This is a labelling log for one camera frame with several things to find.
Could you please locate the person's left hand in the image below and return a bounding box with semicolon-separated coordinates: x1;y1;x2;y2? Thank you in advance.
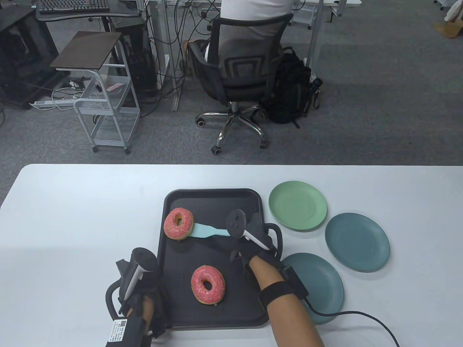
119;269;169;338

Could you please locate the person's right hand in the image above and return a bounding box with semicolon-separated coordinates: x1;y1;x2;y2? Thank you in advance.
208;221;285;279

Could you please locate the black and white controller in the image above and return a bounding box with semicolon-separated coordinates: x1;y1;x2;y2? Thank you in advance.
106;248;158;315
226;209;283;261

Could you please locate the pink sprinkled mini donut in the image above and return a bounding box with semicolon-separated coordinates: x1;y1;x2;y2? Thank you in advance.
163;207;195;241
191;265;226;306

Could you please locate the light blue dessert shovel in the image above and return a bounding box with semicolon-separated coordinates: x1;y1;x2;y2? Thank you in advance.
190;223;232;239

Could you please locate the black baking tray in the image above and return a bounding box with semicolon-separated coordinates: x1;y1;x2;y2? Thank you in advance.
157;188;274;329

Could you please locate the teal round plate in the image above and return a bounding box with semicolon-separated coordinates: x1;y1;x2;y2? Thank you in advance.
325;213;390;273
280;252;344;325

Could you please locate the person's right forearm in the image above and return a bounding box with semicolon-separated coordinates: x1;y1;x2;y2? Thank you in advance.
250;258;325;347

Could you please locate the black wrist module white label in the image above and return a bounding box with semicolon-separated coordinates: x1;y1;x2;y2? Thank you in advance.
105;316;152;347

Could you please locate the light green round plate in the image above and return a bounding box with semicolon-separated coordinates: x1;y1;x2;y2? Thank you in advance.
268;181;328;232

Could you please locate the black mesh office chair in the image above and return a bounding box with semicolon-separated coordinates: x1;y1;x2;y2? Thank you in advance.
187;13;294;156

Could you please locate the black backpack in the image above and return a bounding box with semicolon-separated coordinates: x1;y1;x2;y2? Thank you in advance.
266;46;322;129

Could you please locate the white rolling cart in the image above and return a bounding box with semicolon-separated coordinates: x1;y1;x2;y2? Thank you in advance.
74;64;141;155

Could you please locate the black computer tower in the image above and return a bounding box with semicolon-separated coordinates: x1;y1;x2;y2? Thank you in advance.
110;16;160;100

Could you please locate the white power strip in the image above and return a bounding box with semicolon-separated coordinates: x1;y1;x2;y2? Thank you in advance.
30;98;78;110

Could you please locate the dark brown side table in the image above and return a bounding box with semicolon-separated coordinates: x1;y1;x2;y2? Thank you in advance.
50;31;122;70

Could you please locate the black desk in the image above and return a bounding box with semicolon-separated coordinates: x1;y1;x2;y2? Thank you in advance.
34;0;145;22

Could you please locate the cardboard box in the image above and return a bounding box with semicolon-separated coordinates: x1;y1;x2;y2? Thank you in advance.
438;20;463;38

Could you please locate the white bag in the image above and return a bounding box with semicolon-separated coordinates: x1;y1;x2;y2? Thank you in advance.
444;0;463;22

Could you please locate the black keyboard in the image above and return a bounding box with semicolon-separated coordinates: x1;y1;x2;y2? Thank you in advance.
38;0;110;14

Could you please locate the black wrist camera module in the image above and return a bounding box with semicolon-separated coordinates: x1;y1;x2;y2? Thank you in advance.
259;266;310;308

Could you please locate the black glove cable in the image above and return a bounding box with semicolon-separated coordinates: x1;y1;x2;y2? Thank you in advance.
303;298;402;347

